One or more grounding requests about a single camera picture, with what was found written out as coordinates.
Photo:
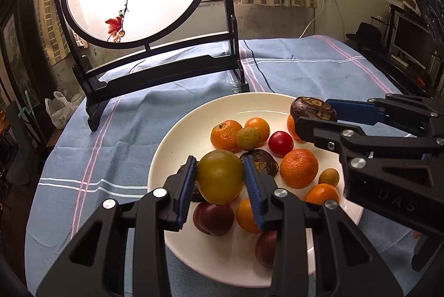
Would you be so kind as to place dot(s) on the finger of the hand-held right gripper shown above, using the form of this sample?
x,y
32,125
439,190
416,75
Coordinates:
x,y
353,111
312,129

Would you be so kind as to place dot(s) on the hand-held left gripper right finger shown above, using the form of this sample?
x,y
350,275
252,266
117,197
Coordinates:
x,y
255,198

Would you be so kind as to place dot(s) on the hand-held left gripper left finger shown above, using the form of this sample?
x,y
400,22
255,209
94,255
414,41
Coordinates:
x,y
184,194

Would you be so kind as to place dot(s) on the red tomato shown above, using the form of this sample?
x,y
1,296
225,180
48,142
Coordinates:
x,y
281,143

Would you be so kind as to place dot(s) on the yellow-green round fruit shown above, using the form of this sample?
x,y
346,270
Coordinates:
x,y
220,177

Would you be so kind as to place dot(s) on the white round plate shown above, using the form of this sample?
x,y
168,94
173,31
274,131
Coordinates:
x,y
194,144

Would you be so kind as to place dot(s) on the small orange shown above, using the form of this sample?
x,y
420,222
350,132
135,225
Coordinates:
x,y
246,215
322,195
261,126

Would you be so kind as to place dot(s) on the smooth orange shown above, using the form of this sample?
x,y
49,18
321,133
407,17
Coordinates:
x,y
291,129

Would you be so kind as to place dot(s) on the dark purple plum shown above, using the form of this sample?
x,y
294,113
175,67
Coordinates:
x,y
213,218

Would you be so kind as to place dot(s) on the large orange mandarin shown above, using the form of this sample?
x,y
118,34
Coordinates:
x,y
226,135
299,168

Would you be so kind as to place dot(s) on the computer monitor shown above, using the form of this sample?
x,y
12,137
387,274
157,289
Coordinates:
x,y
412,40

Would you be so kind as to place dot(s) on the dark red plum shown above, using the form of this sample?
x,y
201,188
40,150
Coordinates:
x,y
265,248

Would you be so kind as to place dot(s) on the small yellow-green fruit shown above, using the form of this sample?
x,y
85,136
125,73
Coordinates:
x,y
328,177
247,139

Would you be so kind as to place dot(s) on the black hat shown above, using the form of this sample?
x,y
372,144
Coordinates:
x,y
366,37

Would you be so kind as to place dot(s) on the blue striped tablecloth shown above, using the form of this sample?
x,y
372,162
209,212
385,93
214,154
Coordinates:
x,y
138,116

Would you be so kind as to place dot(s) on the white plastic bag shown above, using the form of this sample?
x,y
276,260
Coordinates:
x,y
62,109

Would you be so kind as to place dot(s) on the dark chair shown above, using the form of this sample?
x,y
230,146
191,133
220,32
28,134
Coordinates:
x,y
26,151

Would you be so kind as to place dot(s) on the dark framed painting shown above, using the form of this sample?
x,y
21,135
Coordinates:
x,y
20,40

